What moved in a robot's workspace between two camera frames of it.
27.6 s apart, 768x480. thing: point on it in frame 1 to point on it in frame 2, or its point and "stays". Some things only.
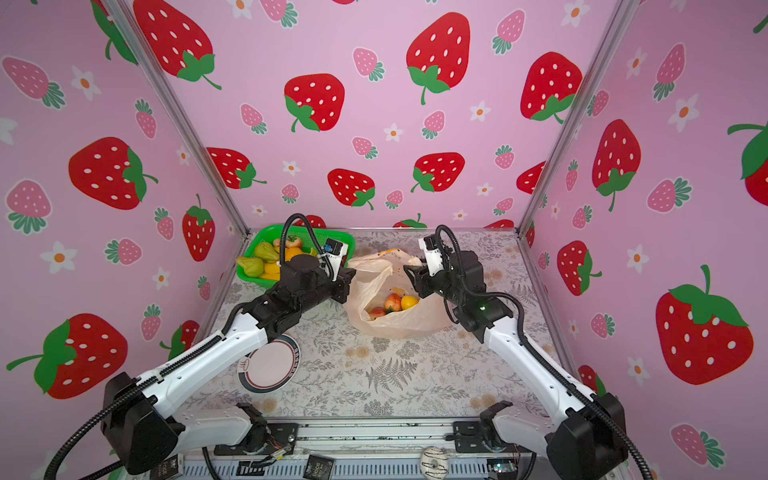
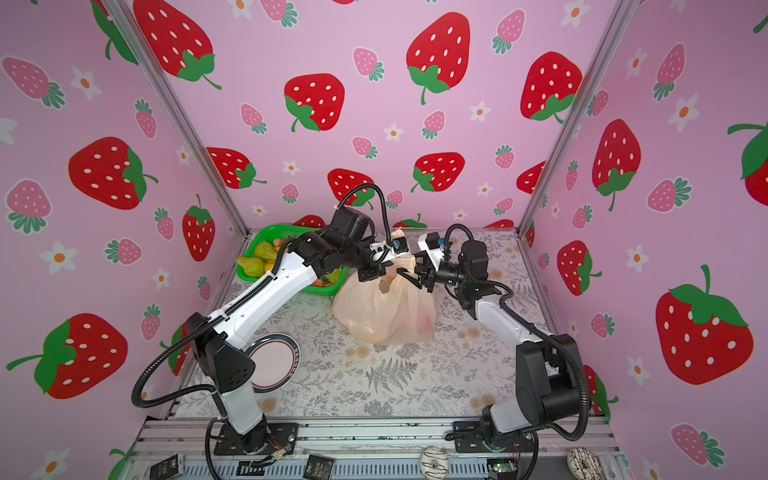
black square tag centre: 318,467 stays
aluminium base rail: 373,449 stays
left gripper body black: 323,290 to 358,259
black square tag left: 168,468 stays
